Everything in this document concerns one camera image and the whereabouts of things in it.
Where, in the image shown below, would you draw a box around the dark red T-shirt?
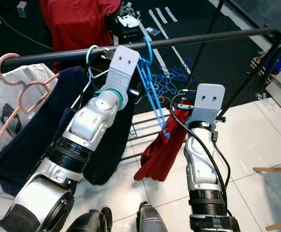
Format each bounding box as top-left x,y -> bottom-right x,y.
133,104 -> 194,183

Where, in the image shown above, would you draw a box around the blue plastic hanger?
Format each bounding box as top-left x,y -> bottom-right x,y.
136,36 -> 171,139

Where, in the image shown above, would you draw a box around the black metal clothes rack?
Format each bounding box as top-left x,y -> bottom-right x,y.
0,0 -> 281,167

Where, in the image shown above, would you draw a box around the wooden pallet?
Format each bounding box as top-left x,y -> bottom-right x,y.
249,56 -> 276,83

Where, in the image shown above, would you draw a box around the white printed T-shirt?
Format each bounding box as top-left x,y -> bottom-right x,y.
0,63 -> 60,219

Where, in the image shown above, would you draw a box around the white electronic device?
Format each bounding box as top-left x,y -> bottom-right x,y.
114,14 -> 141,29

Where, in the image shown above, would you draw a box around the silver robot right leg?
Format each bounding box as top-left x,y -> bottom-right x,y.
136,202 -> 170,232

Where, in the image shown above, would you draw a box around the silver robot leg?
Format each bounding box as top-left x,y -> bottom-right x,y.
136,202 -> 170,232
66,208 -> 112,232

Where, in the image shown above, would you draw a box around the navy shirt gold print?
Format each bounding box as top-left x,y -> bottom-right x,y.
0,65 -> 142,196

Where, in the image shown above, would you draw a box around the red cloth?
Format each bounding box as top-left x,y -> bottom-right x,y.
39,0 -> 122,73

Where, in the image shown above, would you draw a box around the small grey red box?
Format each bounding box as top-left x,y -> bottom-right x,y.
16,1 -> 28,19

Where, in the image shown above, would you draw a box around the silver robot left leg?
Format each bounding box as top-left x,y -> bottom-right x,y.
66,208 -> 112,232

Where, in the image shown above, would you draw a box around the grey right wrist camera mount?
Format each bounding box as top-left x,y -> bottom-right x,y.
189,83 -> 226,125

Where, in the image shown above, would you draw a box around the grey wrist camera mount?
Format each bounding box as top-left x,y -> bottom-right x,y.
189,83 -> 226,125
104,45 -> 142,95

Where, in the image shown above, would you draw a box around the tangled blue wire hangers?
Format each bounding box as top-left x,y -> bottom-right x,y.
153,58 -> 197,104

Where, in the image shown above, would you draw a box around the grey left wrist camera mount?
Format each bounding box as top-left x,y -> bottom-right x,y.
104,45 -> 142,95

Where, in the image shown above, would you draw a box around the white wire hanger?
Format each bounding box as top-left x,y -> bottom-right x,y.
70,44 -> 112,109

